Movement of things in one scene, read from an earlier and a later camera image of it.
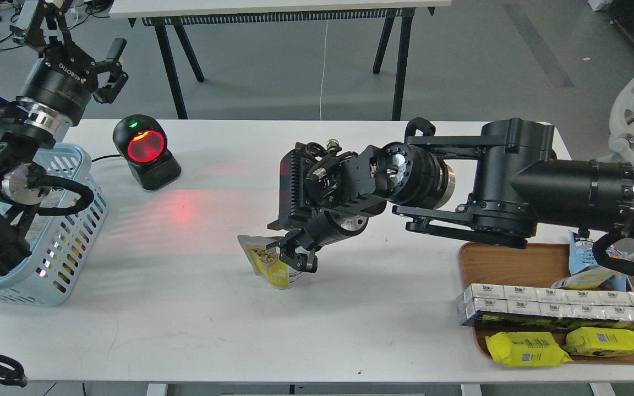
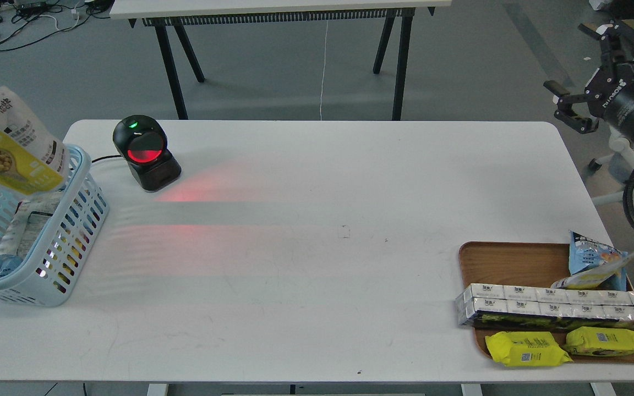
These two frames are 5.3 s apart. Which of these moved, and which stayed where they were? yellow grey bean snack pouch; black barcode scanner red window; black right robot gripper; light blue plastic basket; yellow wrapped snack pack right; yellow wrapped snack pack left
Moved: black right robot gripper; yellow grey bean snack pouch
Stayed: black barcode scanner red window; yellow wrapped snack pack right; yellow wrapped snack pack left; light blue plastic basket
